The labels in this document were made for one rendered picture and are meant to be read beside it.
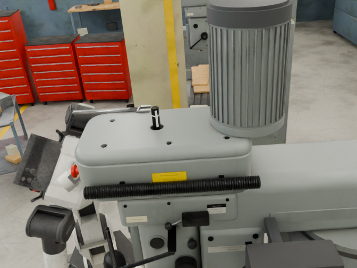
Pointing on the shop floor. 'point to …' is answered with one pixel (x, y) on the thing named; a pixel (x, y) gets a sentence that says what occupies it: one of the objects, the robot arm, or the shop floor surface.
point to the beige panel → (155, 52)
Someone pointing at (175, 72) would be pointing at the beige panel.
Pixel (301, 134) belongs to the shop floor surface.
